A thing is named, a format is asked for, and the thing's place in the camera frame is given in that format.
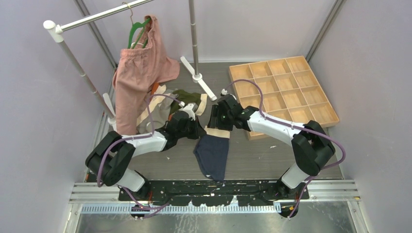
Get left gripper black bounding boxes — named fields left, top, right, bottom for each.
left=177, top=116, right=206, bottom=140

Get wooden compartment tray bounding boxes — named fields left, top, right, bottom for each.
left=229, top=56, right=340, bottom=128

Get green clothes hanger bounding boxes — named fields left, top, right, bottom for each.
left=122, top=2, right=152, bottom=50

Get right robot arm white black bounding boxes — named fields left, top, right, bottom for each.
left=207, top=94, right=336, bottom=199

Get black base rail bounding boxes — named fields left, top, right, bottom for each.
left=119, top=180, right=309, bottom=207

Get orange underwear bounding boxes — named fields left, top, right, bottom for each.
left=151, top=83, right=159, bottom=95

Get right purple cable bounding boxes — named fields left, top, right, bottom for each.
left=222, top=79, right=346, bottom=219

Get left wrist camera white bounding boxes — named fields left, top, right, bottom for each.
left=181, top=103, right=198, bottom=121

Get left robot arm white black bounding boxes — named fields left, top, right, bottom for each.
left=85, top=111, right=206, bottom=200

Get navy underwear cream waistband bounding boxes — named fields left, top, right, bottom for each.
left=193, top=126, right=230, bottom=182

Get olive green underwear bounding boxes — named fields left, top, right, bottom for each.
left=172, top=89, right=208, bottom=116

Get purple cable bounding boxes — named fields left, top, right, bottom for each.
left=222, top=79, right=346, bottom=219
left=96, top=93, right=186, bottom=188

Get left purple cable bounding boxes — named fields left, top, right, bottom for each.
left=96, top=93, right=186, bottom=188

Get pink trousers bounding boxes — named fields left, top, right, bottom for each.
left=113, top=15, right=180, bottom=135

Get white metal clothes rack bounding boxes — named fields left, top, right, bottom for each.
left=43, top=0, right=218, bottom=133

